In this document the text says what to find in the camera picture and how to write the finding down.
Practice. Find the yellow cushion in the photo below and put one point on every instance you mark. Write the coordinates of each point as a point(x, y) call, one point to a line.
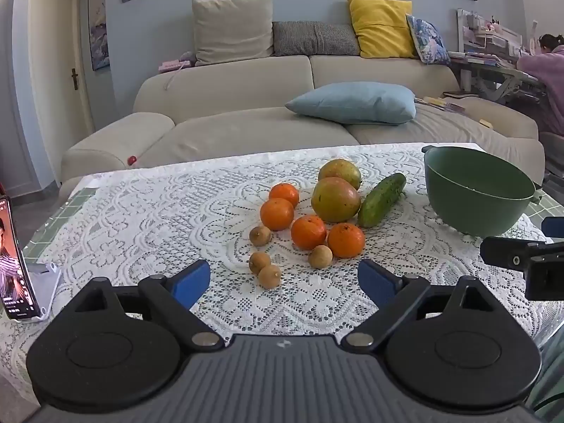
point(381, 28)

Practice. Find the beige sofa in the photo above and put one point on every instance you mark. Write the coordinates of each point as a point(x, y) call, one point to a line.
point(246, 97)

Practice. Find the small yellow item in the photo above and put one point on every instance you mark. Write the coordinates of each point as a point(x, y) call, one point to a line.
point(485, 124)

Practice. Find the cluttered desk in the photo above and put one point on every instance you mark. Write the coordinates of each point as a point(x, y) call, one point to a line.
point(484, 48)

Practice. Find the light blue pillow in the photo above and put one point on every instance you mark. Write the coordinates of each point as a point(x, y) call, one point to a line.
point(352, 102)

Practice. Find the orange mandarin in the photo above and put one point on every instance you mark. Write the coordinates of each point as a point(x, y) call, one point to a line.
point(284, 194)
point(276, 214)
point(308, 232)
point(346, 241)

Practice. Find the brown longan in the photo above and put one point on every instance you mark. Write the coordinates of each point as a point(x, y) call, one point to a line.
point(257, 262)
point(320, 257)
point(269, 277)
point(260, 236)

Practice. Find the green red mango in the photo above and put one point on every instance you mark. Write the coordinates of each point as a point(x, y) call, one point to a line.
point(335, 200)
point(341, 168)

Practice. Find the blue floral cushion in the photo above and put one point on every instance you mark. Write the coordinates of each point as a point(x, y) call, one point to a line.
point(429, 42)

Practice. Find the blue wall poster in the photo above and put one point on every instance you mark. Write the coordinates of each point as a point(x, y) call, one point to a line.
point(98, 22)

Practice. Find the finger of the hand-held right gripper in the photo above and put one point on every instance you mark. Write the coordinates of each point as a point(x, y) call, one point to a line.
point(502, 251)
point(554, 225)

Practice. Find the green striped clothing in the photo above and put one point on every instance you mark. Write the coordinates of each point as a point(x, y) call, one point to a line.
point(553, 374)

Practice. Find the green cucumber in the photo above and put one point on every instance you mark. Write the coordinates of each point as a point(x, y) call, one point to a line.
point(381, 200)

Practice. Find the beige cushion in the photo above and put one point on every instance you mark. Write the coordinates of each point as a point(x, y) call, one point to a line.
point(231, 31)

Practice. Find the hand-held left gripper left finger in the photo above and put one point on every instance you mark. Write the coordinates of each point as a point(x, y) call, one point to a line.
point(191, 283)

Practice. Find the white phone stand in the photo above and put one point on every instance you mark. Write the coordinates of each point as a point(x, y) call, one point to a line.
point(46, 282)

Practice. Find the green bowl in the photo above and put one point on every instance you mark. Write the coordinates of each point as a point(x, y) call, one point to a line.
point(476, 216)

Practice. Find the grey checked cushion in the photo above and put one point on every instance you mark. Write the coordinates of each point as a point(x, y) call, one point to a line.
point(315, 38)

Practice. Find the books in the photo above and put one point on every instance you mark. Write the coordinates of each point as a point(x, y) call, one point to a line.
point(440, 103)

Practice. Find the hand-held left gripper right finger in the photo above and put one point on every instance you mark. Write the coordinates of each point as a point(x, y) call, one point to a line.
point(374, 283)

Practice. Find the white door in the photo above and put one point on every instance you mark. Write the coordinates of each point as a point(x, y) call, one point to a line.
point(55, 53)

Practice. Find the white lace tablecloth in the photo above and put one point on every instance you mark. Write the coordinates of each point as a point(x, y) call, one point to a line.
point(154, 229)

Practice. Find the smartphone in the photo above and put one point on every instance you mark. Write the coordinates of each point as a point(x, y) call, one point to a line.
point(15, 264)

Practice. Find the pink box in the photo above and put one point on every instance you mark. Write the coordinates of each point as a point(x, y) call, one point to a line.
point(174, 65)

